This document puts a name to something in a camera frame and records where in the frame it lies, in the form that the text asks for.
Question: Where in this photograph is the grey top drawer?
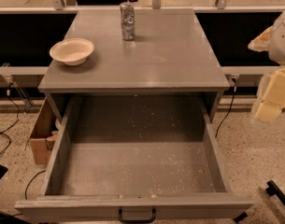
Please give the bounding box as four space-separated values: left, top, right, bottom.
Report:
16 95 253 224

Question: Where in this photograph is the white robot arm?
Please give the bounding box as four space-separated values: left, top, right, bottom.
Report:
248 10 285 123

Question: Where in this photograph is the grey drawer cabinet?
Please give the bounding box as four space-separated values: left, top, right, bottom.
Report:
39 8 229 117

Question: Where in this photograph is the black stand leg right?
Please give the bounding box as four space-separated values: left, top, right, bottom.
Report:
265 180 285 206

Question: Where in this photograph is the silver drink can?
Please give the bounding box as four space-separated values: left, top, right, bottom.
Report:
120 2 135 41

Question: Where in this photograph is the white paper bowl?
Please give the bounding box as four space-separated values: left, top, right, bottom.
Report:
50 38 94 66

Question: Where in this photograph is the brown cardboard box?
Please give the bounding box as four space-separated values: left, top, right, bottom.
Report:
29 99 58 164

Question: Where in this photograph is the black cable right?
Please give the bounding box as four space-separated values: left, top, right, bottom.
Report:
214 77 237 139

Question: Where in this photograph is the black floor cable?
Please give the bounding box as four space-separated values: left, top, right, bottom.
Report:
24 169 47 201

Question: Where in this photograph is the black cable left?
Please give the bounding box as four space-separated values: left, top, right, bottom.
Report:
0 81 21 156

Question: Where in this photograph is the metal railing frame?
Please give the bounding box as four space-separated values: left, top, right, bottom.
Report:
0 0 285 104

